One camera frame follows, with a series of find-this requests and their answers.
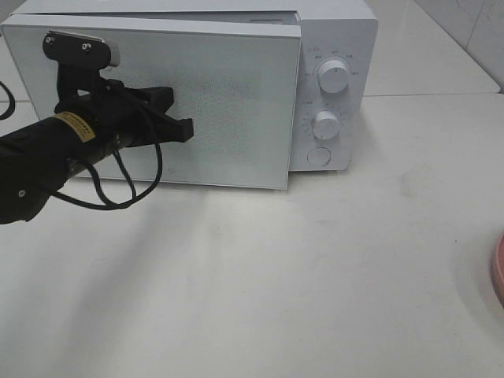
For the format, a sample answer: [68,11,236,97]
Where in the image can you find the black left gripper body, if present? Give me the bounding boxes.
[54,63,158,147]

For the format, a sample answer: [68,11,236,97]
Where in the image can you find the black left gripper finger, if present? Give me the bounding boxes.
[133,87,194,143]
[43,31,120,70]

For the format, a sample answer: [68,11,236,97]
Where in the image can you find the white round door button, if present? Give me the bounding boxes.
[306,147,332,166]

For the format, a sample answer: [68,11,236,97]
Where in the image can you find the pink round plate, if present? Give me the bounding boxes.
[491,235,504,305]

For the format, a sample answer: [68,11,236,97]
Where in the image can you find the white microwave door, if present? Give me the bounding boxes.
[1,13,301,189]

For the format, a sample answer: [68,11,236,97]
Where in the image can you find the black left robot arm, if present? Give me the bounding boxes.
[1,31,194,224]

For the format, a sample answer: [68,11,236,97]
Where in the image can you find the white microwave oven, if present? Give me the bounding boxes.
[2,1,378,174]

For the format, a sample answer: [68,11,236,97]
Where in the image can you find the white lower timer knob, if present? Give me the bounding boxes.
[312,110,341,140]

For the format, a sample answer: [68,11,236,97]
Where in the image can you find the white upper power knob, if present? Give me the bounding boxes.
[317,57,350,94]

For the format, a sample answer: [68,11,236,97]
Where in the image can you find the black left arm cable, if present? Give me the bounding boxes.
[0,80,163,209]

